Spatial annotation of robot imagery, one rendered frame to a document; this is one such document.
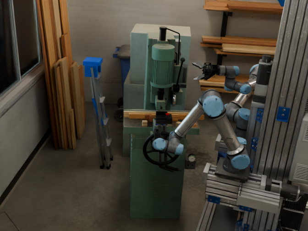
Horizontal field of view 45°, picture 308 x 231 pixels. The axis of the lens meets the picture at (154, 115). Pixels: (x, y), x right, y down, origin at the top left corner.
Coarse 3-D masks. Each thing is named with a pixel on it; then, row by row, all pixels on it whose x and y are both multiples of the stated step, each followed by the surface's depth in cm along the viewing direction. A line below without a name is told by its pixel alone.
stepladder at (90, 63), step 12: (84, 60) 355; (96, 60) 357; (96, 72) 356; (96, 84) 363; (96, 96) 365; (96, 108) 371; (96, 120) 376; (108, 120) 393; (108, 132) 403; (108, 144) 392; (108, 156) 396; (108, 168) 396
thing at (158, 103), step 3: (156, 96) 306; (156, 99) 300; (156, 102) 297; (159, 102) 296; (162, 102) 297; (156, 105) 298; (159, 105) 298; (162, 105) 298; (156, 108) 298; (159, 108) 299; (162, 108) 299
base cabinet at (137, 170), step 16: (144, 160) 305; (176, 160) 307; (144, 176) 311; (160, 176) 312; (176, 176) 313; (144, 192) 318; (160, 192) 319; (176, 192) 320; (144, 208) 326; (160, 208) 327; (176, 208) 328
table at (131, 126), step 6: (126, 120) 302; (132, 120) 302; (138, 120) 303; (180, 120) 307; (126, 126) 291; (132, 126) 292; (138, 126) 292; (144, 126) 293; (150, 126) 294; (174, 126) 296; (198, 126) 298; (126, 132) 293; (132, 132) 293; (138, 132) 294; (144, 132) 294; (150, 132) 291; (192, 132) 297; (198, 132) 297; (162, 138) 286; (168, 138) 287
